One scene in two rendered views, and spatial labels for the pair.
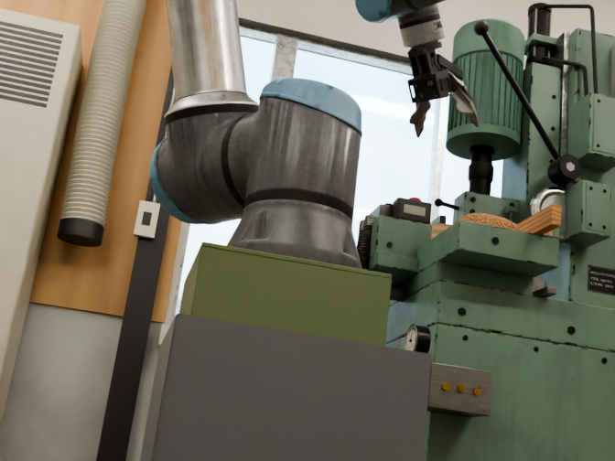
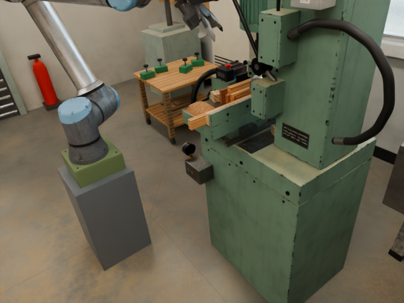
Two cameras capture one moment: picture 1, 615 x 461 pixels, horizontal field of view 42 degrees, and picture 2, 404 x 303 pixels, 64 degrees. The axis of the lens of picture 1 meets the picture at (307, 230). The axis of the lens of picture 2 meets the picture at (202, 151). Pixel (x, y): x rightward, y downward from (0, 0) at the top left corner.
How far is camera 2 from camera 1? 2.11 m
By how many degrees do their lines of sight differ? 82
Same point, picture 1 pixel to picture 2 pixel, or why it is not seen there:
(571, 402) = (242, 190)
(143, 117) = not seen: outside the picture
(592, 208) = (255, 101)
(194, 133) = not seen: hidden behind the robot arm
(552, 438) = (237, 199)
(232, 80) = (77, 86)
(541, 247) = (205, 130)
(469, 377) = (193, 170)
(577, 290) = (276, 134)
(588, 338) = (248, 169)
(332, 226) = (73, 152)
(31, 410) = not seen: hidden behind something
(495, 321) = (216, 147)
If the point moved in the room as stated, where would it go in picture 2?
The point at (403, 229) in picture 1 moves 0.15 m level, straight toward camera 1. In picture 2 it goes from (218, 83) to (187, 90)
